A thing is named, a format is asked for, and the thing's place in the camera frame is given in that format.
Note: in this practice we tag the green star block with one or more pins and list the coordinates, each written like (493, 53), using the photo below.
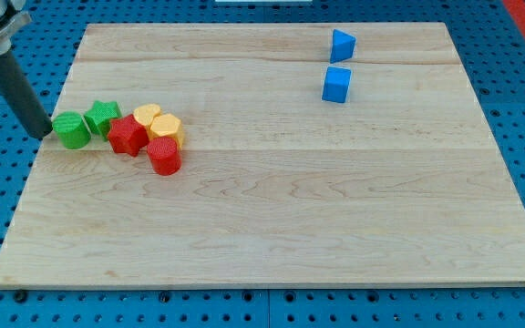
(99, 115)

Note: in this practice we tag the blue triangular prism block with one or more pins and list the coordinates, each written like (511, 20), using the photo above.
(343, 46)

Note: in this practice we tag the yellow hexagon block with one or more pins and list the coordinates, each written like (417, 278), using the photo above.
(167, 125)

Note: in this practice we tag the yellow heart block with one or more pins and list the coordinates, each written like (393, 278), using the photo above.
(145, 114)

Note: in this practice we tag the red cylinder block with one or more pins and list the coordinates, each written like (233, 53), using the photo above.
(164, 155)

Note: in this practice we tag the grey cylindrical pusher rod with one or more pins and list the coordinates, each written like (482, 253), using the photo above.
(21, 98)

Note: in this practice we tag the green cylinder block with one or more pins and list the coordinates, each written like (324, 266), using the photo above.
(71, 130)

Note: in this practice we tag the blue cube block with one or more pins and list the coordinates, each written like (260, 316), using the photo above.
(336, 84)

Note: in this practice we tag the red star block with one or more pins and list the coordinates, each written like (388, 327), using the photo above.
(127, 136)

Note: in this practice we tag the light wooden board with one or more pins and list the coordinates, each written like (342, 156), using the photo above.
(401, 186)

